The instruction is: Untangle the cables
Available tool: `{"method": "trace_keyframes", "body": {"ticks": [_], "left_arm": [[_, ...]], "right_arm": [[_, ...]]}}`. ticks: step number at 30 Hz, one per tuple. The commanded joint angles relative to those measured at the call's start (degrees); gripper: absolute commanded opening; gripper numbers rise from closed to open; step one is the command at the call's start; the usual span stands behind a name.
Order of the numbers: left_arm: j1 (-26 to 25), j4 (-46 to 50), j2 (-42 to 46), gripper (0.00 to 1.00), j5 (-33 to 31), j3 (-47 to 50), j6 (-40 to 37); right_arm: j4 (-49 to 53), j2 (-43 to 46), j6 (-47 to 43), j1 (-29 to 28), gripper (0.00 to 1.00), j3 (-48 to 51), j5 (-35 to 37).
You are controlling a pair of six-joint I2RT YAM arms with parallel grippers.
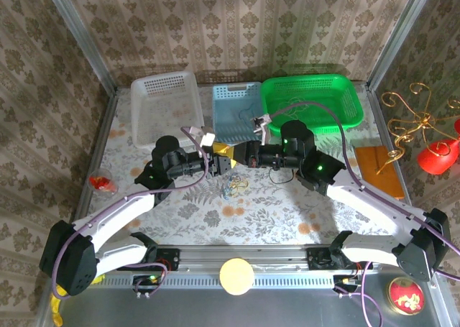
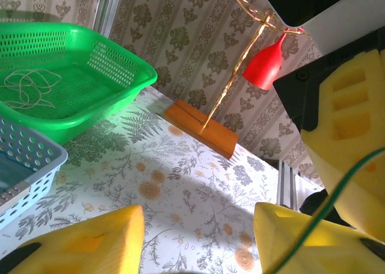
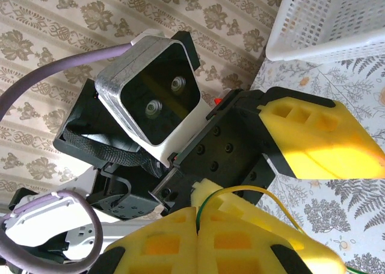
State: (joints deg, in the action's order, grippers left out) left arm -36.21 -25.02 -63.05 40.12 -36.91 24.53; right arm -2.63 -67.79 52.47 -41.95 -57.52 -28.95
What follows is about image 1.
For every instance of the pale yellow ball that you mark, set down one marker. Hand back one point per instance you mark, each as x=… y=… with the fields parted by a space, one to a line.
x=237 y=276

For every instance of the light blue plastic basket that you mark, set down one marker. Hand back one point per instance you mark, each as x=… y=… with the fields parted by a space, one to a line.
x=230 y=118

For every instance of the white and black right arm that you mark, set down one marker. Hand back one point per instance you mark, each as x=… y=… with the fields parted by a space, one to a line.
x=377 y=201

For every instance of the aluminium frame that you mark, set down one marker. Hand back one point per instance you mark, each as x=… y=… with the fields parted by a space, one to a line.
x=201 y=266

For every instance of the clear cup with red contents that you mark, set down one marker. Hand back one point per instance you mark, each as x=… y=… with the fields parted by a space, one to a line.
x=102 y=183

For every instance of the yellow banana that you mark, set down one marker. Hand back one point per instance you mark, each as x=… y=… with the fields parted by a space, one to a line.
x=54 y=310

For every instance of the white perforated plastic basket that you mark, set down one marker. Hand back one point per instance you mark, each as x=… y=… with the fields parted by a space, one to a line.
x=161 y=108

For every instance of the orange wooden block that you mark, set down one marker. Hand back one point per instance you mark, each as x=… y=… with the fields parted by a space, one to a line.
x=377 y=183

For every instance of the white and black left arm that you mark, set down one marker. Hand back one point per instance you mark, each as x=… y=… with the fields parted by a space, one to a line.
x=72 y=262

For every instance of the red round tin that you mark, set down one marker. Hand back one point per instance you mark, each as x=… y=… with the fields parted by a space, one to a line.
x=406 y=296

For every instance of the small black electronics box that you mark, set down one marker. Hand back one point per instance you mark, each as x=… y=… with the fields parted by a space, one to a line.
x=345 y=283
x=147 y=284

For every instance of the green plastic basket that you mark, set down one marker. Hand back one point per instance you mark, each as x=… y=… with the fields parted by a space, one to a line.
x=341 y=104

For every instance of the red ornament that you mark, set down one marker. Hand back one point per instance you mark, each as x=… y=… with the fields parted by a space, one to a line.
x=436 y=160

